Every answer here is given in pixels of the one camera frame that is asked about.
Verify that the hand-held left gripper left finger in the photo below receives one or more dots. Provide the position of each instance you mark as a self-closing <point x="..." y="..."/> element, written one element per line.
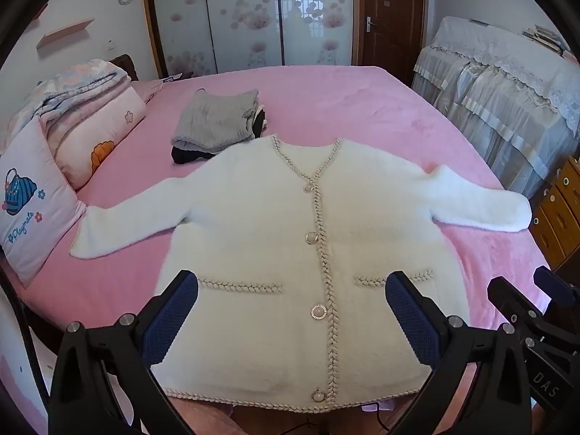
<point x="170" y="321"/>

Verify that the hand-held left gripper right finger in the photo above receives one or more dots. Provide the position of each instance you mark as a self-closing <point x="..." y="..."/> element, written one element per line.
<point x="412" y="321"/>

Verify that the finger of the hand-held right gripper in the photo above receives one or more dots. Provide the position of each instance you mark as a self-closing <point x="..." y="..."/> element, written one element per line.
<point x="512" y="301"/>
<point x="550" y="283"/>

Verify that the white fluffy cardigan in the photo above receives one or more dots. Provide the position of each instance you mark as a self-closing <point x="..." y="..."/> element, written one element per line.
<point x="253" y="217"/>

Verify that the wooden drawer cabinet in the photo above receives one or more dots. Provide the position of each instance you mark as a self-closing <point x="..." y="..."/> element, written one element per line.
<point x="559" y="222"/>

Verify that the black folded garment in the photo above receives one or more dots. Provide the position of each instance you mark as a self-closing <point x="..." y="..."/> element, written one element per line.
<point x="185" y="156"/>

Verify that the white pillow with bag print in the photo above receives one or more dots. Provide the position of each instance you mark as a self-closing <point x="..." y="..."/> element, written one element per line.
<point x="40" y="176"/>

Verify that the lace-covered furniture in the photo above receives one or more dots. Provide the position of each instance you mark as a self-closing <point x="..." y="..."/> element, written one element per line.
<point x="498" y="90"/>

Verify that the grey folded sweater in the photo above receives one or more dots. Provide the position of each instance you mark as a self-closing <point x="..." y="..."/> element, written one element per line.
<point x="213" y="120"/>

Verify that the pink pillow orange print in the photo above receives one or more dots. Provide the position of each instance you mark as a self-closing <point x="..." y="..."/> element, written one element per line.
<point x="104" y="122"/>

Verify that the pink bed blanket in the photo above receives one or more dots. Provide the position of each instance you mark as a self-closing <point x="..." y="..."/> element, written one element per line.
<point x="362" y="108"/>

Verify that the small printed box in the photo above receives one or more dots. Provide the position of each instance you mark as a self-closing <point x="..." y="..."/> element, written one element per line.
<point x="171" y="77"/>

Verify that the stack of books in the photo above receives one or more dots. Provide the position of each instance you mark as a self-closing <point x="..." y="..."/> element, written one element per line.
<point x="543" y="38"/>

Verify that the dark wooden headboard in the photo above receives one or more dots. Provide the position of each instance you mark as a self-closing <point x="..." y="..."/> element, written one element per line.
<point x="127" y="65"/>

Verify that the floral folded quilt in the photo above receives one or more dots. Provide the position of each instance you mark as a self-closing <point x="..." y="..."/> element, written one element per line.
<point x="77" y="77"/>

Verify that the wardrobe with floral sliding doors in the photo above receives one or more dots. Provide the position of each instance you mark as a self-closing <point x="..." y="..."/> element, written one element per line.
<point x="244" y="9"/>

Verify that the beige wall shelf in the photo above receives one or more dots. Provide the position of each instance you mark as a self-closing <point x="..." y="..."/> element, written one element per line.
<point x="63" y="31"/>

